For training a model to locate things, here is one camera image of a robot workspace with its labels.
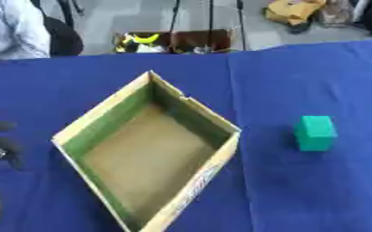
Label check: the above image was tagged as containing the tan cardboard box green inside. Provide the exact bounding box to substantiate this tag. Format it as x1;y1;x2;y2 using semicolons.
51;70;243;232

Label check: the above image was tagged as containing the brown cardboard box with toys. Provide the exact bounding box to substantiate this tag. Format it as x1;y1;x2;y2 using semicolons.
111;28;237;55

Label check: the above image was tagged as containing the green rectangular block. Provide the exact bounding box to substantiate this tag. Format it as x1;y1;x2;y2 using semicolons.
292;115;340;152

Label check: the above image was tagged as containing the person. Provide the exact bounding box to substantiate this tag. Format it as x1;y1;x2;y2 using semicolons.
0;0;53;73

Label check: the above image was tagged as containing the yellow bag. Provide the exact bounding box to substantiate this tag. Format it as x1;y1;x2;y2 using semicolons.
262;0;328;26

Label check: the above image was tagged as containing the black chair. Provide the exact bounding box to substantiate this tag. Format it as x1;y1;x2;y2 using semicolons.
28;0;86;57

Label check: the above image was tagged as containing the yellow toy banana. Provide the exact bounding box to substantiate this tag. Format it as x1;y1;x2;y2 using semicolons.
132;33;161;44

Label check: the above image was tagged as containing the black tripod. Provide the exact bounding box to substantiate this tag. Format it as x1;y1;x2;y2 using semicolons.
167;0;249;53

